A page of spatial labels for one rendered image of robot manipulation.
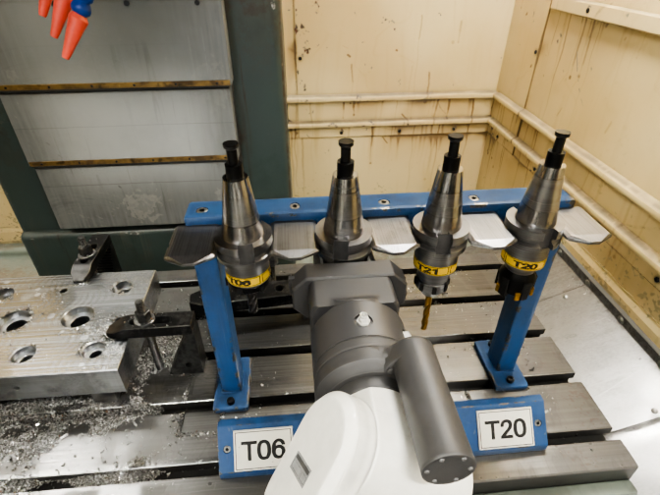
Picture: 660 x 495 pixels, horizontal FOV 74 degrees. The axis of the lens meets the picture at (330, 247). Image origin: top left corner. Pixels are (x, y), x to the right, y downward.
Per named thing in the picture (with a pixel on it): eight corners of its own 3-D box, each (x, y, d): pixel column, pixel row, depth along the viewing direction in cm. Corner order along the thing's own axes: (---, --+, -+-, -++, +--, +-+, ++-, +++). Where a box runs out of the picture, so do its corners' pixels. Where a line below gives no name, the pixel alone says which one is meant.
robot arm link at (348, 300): (409, 241, 45) (444, 324, 35) (400, 309, 50) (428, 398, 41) (286, 247, 44) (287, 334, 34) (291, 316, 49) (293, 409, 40)
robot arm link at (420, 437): (381, 417, 42) (410, 552, 33) (291, 378, 38) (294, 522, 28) (469, 350, 38) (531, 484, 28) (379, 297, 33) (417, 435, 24)
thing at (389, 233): (422, 255, 47) (423, 248, 46) (373, 257, 46) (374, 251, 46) (407, 221, 52) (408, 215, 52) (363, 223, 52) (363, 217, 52)
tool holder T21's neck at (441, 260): (452, 251, 54) (456, 230, 52) (460, 277, 50) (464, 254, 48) (411, 250, 54) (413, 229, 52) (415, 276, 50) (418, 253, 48)
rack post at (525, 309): (527, 389, 69) (592, 233, 52) (495, 392, 69) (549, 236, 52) (502, 342, 77) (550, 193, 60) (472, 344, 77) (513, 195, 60)
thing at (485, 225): (521, 249, 48) (522, 244, 47) (473, 252, 47) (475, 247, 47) (495, 217, 53) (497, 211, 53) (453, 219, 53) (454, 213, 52)
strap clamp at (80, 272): (103, 319, 82) (77, 255, 73) (85, 321, 82) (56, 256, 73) (124, 276, 93) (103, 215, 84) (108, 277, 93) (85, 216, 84)
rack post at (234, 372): (248, 411, 66) (220, 252, 49) (212, 413, 66) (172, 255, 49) (252, 359, 74) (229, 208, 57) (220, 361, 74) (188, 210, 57)
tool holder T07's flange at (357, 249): (372, 234, 51) (374, 216, 50) (369, 266, 47) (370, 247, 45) (320, 230, 52) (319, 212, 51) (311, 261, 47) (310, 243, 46)
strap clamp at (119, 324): (203, 372, 72) (186, 305, 63) (121, 378, 71) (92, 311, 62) (206, 357, 75) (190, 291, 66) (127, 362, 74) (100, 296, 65)
